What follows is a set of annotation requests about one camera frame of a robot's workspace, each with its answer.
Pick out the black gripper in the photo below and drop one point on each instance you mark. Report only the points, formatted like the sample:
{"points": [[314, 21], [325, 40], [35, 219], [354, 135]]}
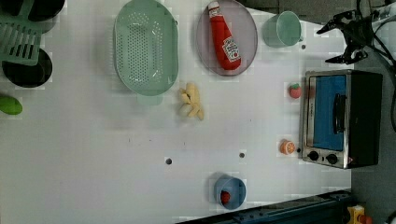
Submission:
{"points": [[358, 34]]}

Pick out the light green mug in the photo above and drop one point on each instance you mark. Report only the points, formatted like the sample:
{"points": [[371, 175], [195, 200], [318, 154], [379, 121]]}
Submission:
{"points": [[282, 30]]}

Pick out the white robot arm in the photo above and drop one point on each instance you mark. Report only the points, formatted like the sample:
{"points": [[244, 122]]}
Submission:
{"points": [[381, 17]]}

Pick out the silver toaster oven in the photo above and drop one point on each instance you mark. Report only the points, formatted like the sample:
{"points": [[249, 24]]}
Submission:
{"points": [[341, 118]]}

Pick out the toy strawberry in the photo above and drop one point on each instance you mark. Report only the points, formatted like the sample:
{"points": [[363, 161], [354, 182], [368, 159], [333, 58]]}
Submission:
{"points": [[295, 91]]}

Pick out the purple round plate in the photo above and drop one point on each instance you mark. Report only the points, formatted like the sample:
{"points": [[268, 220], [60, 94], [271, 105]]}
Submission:
{"points": [[243, 29]]}

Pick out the red ketchup bottle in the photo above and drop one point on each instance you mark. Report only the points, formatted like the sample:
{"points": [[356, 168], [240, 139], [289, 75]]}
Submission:
{"points": [[226, 49]]}

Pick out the toy orange half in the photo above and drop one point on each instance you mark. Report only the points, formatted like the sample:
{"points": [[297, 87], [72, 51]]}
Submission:
{"points": [[287, 147]]}

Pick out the yellow toy banana bunch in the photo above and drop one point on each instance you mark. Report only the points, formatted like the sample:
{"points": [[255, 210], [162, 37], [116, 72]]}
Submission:
{"points": [[190, 97]]}

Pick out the yellow emergency stop box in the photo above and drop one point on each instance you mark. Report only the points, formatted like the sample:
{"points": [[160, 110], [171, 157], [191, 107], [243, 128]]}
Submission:
{"points": [[358, 216]]}

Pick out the blue bowl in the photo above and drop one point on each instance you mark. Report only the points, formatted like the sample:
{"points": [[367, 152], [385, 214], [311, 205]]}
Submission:
{"points": [[235, 186]]}

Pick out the small red toy fruit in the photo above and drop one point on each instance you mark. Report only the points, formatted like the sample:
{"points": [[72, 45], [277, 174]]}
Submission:
{"points": [[225, 197]]}

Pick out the green perforated colander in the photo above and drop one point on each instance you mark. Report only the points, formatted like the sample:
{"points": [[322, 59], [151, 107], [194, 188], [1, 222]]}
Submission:
{"points": [[146, 49]]}

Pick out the upper black round burner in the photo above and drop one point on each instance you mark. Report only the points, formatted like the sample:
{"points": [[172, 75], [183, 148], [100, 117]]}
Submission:
{"points": [[33, 10]]}

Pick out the black round stove burner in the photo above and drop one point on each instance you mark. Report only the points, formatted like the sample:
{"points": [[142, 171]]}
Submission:
{"points": [[29, 76]]}

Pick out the green dish rack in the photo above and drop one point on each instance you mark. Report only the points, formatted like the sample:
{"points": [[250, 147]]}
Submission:
{"points": [[20, 38]]}

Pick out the green toy vegetable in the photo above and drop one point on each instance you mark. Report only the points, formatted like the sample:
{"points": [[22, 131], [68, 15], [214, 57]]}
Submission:
{"points": [[10, 105]]}

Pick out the blue metal frame rail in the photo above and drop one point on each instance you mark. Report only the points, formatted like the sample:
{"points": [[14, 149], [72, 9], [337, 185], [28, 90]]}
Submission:
{"points": [[327, 208]]}

